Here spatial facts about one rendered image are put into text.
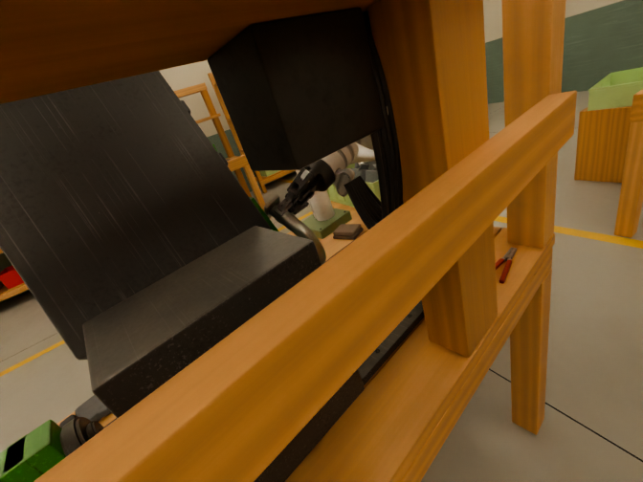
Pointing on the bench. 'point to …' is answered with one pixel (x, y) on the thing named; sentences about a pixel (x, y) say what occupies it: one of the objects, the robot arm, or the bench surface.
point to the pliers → (505, 264)
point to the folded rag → (347, 231)
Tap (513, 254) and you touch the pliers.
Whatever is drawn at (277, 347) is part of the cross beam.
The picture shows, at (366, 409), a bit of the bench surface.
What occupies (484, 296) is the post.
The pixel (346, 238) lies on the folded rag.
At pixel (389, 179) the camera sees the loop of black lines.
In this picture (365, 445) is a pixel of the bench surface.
